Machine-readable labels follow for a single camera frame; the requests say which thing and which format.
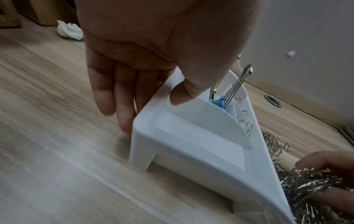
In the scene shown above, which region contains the person's left hand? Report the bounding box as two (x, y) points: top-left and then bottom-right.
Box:
(74, 0), (265, 134)

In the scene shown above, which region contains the person's right hand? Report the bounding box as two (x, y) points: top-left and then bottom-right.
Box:
(294, 151), (354, 216)

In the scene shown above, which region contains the pile of silver paper clips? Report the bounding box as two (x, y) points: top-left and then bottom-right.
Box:
(261, 131), (354, 224)

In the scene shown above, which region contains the large blue binder clip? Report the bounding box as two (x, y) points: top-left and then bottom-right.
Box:
(208, 63), (254, 110)

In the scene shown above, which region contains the white desk organizer tray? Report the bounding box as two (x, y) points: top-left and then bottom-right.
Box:
(128, 65), (298, 224)

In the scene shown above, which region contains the flat brown cardboard box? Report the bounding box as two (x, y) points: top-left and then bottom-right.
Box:
(16, 0), (80, 27)

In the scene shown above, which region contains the large printed cardboard box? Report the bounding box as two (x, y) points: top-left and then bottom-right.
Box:
(0, 0), (23, 28)

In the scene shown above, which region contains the crumpled white tissue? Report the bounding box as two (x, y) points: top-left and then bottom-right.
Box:
(56, 19), (84, 41)

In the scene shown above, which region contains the round desk cable grommet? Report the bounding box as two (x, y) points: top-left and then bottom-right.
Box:
(264, 94), (282, 108)

